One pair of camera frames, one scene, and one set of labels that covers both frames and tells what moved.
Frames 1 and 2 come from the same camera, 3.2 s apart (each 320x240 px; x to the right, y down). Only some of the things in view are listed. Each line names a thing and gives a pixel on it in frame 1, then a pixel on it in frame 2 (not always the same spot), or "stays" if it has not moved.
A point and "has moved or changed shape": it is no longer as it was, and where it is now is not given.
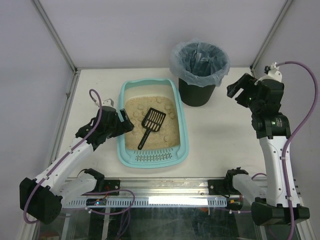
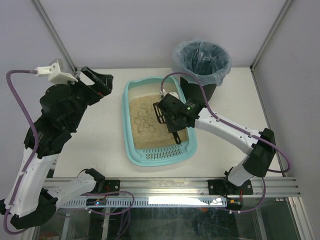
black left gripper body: (121, 122) -> (92, 83)
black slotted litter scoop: (152, 122) -> (161, 120)
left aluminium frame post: (57, 36) stays
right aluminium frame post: (286, 6) stays
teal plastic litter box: (161, 157) has moved or changed shape
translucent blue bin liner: (199, 63) stays
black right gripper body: (244, 89) -> (167, 116)
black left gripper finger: (126, 118) -> (86, 71)
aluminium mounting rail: (173, 188) stays
